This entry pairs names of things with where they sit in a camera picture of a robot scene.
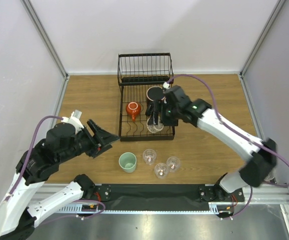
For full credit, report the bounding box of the pale green cup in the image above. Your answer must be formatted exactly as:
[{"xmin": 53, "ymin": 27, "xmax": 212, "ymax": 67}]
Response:
[{"xmin": 118, "ymin": 152, "xmax": 137, "ymax": 174}]

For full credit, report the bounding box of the clear stemless glass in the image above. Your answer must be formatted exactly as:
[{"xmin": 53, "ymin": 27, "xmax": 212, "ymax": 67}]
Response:
[
  {"xmin": 142, "ymin": 149, "xmax": 157, "ymax": 165},
  {"xmin": 154, "ymin": 163, "xmax": 169, "ymax": 179},
  {"xmin": 166, "ymin": 156, "xmax": 181, "ymax": 172}
]

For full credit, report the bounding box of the black skull pattern mug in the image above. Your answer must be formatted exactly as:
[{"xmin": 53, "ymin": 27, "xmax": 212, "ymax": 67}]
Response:
[{"xmin": 145, "ymin": 85, "xmax": 165, "ymax": 117}]

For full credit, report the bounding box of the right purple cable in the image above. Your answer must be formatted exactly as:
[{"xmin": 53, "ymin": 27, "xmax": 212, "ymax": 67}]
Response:
[{"xmin": 165, "ymin": 74, "xmax": 289, "ymax": 218}]

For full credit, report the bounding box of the clear stemless glass right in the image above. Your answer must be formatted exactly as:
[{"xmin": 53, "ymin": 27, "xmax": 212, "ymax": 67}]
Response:
[{"xmin": 166, "ymin": 156, "xmax": 181, "ymax": 172}]

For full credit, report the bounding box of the left aluminium frame post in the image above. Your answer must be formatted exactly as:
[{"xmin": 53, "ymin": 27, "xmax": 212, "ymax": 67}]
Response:
[{"xmin": 20, "ymin": 0, "xmax": 68, "ymax": 79}]

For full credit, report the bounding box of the aluminium frame post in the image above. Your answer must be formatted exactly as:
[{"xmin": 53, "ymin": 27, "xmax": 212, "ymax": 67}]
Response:
[
  {"xmin": 239, "ymin": 0, "xmax": 287, "ymax": 78},
  {"xmin": 20, "ymin": 0, "xmax": 68, "ymax": 79}
]

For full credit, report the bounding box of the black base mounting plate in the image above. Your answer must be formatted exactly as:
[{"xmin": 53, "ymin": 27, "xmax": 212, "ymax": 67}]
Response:
[{"xmin": 83, "ymin": 184, "xmax": 233, "ymax": 206}]

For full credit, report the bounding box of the grey slotted cable duct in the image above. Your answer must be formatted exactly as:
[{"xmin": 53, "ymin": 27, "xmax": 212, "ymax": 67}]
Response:
[{"xmin": 57, "ymin": 202, "xmax": 232, "ymax": 215}]

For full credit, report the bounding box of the right aluminium frame post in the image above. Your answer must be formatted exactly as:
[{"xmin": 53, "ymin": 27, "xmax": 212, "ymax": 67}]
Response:
[{"xmin": 239, "ymin": 0, "xmax": 287, "ymax": 78}]

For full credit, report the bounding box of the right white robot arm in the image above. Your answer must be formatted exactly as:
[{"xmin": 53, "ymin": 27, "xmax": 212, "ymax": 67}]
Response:
[{"xmin": 145, "ymin": 85, "xmax": 277, "ymax": 201}]

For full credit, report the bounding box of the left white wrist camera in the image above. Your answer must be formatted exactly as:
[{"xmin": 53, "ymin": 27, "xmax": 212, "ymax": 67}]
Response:
[{"xmin": 61, "ymin": 109, "xmax": 84, "ymax": 134}]

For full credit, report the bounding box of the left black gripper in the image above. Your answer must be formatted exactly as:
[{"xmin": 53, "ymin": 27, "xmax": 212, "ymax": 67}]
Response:
[{"xmin": 58, "ymin": 118, "xmax": 120, "ymax": 163}]

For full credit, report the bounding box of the clear stemless glass front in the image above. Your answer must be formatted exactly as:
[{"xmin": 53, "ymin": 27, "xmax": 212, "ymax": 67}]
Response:
[{"xmin": 154, "ymin": 163, "xmax": 169, "ymax": 179}]

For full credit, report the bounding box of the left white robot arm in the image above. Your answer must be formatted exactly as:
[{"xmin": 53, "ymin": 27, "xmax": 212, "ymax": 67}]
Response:
[{"xmin": 0, "ymin": 116, "xmax": 120, "ymax": 240}]

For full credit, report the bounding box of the black wire dish rack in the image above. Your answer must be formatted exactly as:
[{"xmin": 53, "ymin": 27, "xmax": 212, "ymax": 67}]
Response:
[{"xmin": 117, "ymin": 52, "xmax": 175, "ymax": 142}]

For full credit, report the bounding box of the small orange black cup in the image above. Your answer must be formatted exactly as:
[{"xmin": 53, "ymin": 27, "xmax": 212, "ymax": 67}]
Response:
[{"xmin": 125, "ymin": 101, "xmax": 141, "ymax": 122}]

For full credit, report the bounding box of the short clear glass tumbler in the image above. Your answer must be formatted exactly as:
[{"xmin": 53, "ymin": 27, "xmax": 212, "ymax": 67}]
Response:
[{"xmin": 146, "ymin": 116, "xmax": 164, "ymax": 134}]

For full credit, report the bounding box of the clear stemless glass back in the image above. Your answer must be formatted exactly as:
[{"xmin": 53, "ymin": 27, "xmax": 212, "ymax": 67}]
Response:
[{"xmin": 142, "ymin": 149, "xmax": 157, "ymax": 165}]

